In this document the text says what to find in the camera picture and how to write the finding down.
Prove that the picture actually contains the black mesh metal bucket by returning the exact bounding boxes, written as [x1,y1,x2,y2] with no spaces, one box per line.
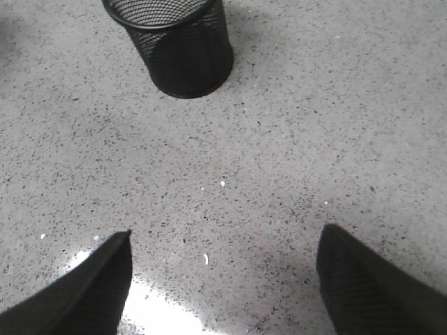
[102,0,234,98]

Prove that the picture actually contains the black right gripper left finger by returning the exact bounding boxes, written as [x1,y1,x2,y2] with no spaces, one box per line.
[1,231,133,334]

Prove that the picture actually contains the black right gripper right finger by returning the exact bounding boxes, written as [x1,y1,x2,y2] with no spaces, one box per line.
[316,224,446,334]

